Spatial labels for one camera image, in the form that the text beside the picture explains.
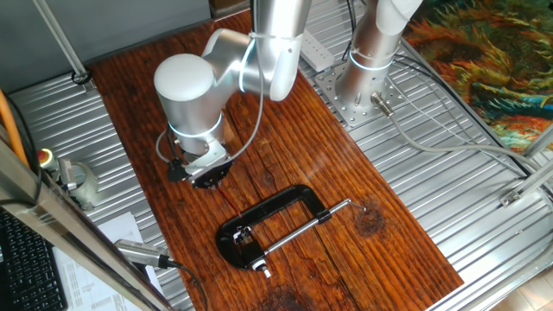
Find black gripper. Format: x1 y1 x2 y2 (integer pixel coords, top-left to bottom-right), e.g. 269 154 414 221
191 160 235 191

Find black C-clamp with steel screw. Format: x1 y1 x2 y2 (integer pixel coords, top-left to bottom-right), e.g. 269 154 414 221
214 183 368 273

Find brown wooden board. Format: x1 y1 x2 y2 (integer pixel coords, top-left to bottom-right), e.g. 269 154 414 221
88 8 466 311

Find aluminium robot mounting plate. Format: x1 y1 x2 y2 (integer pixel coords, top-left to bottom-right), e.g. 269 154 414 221
314 61 408 129

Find grey metal clip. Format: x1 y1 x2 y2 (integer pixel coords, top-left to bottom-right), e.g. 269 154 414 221
56 157 79 193

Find white power strip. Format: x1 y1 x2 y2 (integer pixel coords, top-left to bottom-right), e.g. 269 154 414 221
299 29 336 73

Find printed white paper sheets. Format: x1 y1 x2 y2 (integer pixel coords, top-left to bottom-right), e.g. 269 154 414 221
50 211 162 311

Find red emergency stop button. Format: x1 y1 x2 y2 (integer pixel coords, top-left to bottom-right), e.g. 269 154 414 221
35 147 58 175

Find black keyboard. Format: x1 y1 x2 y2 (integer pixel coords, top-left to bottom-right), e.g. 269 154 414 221
0 206 70 311

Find colourful patterned cloth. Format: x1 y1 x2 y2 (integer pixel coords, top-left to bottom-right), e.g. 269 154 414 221
403 0 553 153

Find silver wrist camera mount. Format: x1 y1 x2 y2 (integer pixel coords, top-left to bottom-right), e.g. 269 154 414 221
179 140 231 179

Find wrist camera cable with plug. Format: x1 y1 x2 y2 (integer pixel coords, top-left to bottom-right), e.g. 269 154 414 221
155 32 266 184

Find black camera cable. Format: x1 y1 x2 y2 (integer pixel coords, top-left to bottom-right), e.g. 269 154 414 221
166 257 210 311

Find ribbed silver camera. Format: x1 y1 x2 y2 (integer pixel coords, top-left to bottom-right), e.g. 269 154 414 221
113 238 172 270

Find steel frame bar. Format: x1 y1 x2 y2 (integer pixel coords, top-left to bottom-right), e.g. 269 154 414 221
0 126 175 311

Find thick grey base cable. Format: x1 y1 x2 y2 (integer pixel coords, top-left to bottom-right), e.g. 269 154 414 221
370 91 553 175

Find aluminium frame post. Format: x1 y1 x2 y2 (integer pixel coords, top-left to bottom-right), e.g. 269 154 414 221
31 0 99 94

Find orange cable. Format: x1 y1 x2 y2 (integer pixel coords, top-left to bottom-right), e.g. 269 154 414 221
0 88 30 168

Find thin white cable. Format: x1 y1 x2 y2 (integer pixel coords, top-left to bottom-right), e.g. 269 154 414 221
387 83 524 175

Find black base cables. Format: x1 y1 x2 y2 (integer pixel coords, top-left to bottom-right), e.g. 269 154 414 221
340 0 533 179

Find aluminium frame bar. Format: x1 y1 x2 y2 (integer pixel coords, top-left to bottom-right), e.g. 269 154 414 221
498 158 553 209
519 124 553 159

